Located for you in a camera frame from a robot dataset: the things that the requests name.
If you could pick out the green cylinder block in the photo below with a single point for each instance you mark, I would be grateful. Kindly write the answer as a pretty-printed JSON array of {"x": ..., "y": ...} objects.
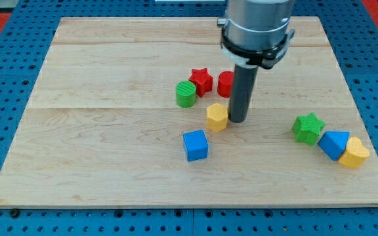
[{"x": 185, "y": 94}]

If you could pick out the green star block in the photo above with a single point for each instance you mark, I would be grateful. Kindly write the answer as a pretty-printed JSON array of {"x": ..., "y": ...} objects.
[{"x": 307, "y": 128}]

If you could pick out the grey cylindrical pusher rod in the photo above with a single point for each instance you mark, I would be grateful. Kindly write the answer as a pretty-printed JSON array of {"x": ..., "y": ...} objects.
[{"x": 240, "y": 97}]

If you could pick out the red cylinder block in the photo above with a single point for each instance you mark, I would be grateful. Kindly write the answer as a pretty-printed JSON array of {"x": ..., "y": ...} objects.
[{"x": 224, "y": 87}]

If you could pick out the yellow hexagon block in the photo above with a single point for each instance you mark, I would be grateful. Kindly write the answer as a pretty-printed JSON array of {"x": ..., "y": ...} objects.
[{"x": 217, "y": 117}]

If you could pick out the yellow heart block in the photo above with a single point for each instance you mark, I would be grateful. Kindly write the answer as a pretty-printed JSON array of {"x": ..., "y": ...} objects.
[{"x": 355, "y": 153}]

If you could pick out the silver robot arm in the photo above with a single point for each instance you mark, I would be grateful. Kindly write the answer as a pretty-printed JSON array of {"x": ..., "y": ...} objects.
[{"x": 254, "y": 33}]

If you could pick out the blue triangle block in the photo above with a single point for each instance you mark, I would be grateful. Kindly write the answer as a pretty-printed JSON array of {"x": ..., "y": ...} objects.
[{"x": 333, "y": 143}]

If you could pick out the wooden board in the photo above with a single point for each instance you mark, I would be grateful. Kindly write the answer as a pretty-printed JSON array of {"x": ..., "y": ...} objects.
[{"x": 101, "y": 128}]

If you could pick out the red star block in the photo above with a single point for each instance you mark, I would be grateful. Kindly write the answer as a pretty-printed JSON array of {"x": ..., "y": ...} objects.
[{"x": 202, "y": 80}]

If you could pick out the blue cube block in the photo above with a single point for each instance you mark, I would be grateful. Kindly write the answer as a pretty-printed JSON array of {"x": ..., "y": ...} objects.
[{"x": 195, "y": 145}]

